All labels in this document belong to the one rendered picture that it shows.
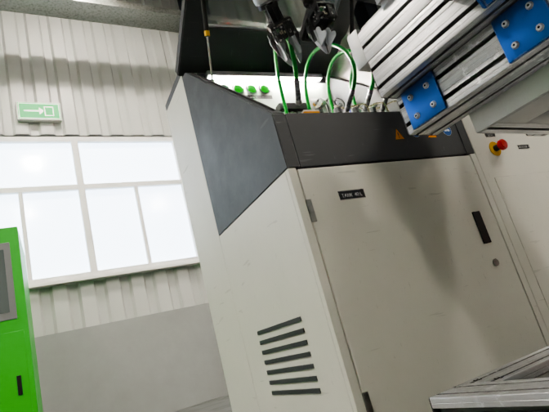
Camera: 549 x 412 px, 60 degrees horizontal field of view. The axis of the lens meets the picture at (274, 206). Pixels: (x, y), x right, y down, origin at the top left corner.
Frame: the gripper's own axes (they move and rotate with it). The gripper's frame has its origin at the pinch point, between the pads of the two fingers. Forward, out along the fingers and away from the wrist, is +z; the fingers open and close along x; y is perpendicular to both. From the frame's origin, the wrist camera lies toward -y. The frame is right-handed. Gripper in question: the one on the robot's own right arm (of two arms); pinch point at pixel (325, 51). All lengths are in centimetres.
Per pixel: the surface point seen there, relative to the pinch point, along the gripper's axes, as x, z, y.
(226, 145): -33.2, 21.6, -21.9
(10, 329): -111, 33, -255
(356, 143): -9.0, 39.0, 10.5
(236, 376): -33, 93, -62
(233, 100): -33.2, 12.7, -9.2
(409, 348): -14, 95, 10
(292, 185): -33, 50, 10
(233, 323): -33, 75, -53
